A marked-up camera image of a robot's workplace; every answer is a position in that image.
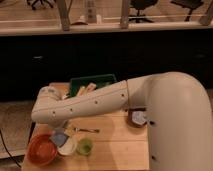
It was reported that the black office chair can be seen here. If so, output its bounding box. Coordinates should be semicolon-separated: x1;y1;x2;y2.
129;0;158;23

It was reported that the silver fork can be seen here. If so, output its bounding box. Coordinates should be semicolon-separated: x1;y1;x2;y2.
73;127;100;133

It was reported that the wooden post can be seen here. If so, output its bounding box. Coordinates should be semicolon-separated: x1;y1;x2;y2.
120;0;130;29
56;0;70;31

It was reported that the green cup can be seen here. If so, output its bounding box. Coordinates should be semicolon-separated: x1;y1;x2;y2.
77;138;93;156

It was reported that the yellow corn toy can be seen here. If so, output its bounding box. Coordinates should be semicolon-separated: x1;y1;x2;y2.
76;86;85;96

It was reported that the dark brown bowl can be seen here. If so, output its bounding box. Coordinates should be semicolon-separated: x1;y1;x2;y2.
127;109;147;128

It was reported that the blue sponge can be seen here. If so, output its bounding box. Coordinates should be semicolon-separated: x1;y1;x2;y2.
50;132;69;147

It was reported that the black cable left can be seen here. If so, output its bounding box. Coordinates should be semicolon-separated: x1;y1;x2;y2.
0;128;23;169

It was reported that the wooden post left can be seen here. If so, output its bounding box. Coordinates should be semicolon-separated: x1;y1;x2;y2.
56;0;70;31

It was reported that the white bowl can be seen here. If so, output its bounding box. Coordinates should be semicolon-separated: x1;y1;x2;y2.
58;137;77;156

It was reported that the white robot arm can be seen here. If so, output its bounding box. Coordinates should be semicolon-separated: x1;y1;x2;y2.
31;72;213;171

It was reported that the tan bread toy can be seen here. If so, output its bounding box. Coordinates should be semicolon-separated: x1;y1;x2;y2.
85;83;97;93

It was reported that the wooden post middle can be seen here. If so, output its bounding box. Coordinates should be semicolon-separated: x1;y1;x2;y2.
120;0;130;29

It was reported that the green tray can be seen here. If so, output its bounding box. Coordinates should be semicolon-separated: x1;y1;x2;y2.
69;74;117;97

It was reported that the red bowl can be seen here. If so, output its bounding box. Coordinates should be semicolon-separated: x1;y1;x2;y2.
27;134;57;166

